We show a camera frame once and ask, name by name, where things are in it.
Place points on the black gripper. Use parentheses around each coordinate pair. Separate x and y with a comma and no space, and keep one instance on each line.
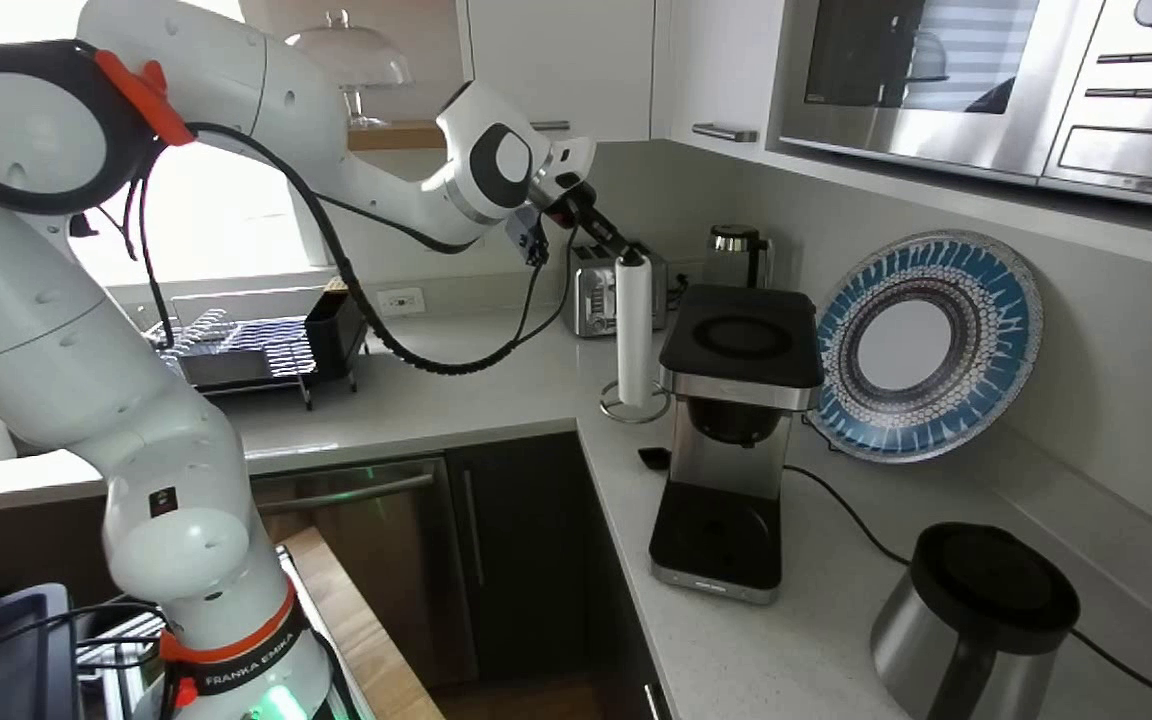
(567,200)

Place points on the white kitchen paper roll holder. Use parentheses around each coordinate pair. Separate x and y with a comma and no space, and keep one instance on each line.
(633,395)

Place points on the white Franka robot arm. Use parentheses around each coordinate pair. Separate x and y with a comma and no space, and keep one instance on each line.
(79,121)

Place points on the black silver coffee machine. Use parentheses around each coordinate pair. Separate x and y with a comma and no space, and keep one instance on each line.
(740,362)

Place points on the stainless steel coffee carafe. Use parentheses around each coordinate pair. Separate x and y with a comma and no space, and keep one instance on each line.
(974,626)

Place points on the silver toaster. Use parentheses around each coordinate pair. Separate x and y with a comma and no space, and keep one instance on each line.
(588,292)

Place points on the black dish rack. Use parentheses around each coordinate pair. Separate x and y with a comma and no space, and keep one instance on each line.
(263,340)

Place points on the dark lower cabinet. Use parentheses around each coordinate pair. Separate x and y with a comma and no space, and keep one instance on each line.
(489,570)

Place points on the blue white decorative plate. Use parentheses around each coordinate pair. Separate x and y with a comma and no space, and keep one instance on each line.
(927,347)

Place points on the wooden shelf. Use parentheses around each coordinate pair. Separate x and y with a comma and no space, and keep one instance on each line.
(365,653)

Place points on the stainless steel microwave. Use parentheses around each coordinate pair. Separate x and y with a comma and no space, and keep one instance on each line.
(1046,94)

